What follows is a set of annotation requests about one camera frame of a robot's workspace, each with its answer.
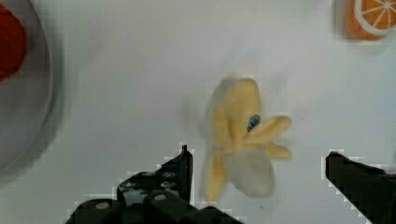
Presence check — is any grey round plate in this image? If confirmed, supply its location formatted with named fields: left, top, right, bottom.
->
left=0, top=0, right=53, bottom=169

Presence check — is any plush peeled banana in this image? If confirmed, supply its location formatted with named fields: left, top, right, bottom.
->
left=205, top=77, right=291, bottom=203

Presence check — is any red plush ketchup bottle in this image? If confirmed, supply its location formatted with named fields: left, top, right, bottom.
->
left=0, top=6, right=27, bottom=81

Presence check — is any plush orange slice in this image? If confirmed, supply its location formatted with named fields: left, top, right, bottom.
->
left=345, top=0, right=396, bottom=41

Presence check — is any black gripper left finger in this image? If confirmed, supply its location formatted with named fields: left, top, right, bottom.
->
left=64, top=146, right=243, bottom=224

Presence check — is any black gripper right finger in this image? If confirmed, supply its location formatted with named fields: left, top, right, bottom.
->
left=325, top=151, right=396, bottom=224

